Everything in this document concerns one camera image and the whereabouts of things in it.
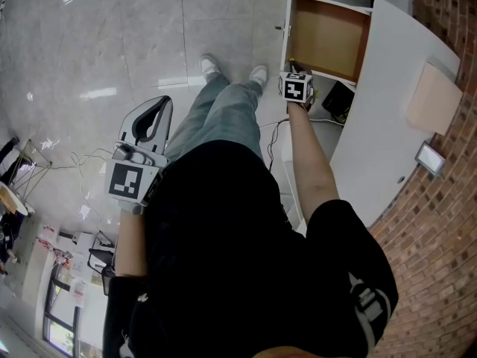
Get beige cardboard box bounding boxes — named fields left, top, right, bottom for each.
left=405, top=60, right=464, bottom=136

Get person's left white shoe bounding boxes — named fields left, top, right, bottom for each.
left=198, top=53, right=222, bottom=84

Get white drawer with brown inside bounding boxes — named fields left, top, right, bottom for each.
left=274, top=0, right=374, bottom=87

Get black box under desk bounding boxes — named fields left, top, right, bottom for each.
left=321, top=80, right=356, bottom=125

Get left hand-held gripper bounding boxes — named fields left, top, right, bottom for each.
left=104, top=95, right=174, bottom=216

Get white papers with red print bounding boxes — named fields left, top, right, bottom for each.
left=35, top=224, right=74, bottom=271

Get person's black shirt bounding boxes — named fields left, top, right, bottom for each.
left=101, top=139, right=400, bottom=358

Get thin black cable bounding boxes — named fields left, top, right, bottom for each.
left=267, top=119, right=291, bottom=172

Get white floor cable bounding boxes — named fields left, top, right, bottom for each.
left=69, top=146, right=117, bottom=216

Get person's left forearm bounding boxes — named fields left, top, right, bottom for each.
left=115, top=208, right=148, bottom=278

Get person's white shoe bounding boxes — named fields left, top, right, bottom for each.
left=248, top=64, right=270, bottom=91
left=198, top=53, right=222, bottom=84

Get black picture frame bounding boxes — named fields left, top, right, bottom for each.
left=414, top=140, right=446, bottom=178

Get black metal chair frame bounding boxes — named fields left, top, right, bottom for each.
left=86, top=230, right=117, bottom=276

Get person's right forearm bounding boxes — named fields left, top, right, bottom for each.
left=285, top=100, right=341, bottom=222

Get white desk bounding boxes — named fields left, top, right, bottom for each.
left=279, top=0, right=464, bottom=235

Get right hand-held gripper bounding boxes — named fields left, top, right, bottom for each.
left=277, top=62, right=315, bottom=105

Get person's blue jeans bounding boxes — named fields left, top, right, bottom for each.
left=162, top=72, right=266, bottom=164

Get person's right white shoe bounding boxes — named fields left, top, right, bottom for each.
left=248, top=64, right=270, bottom=91

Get gold wire stand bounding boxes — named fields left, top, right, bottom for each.
left=6, top=138, right=54, bottom=203

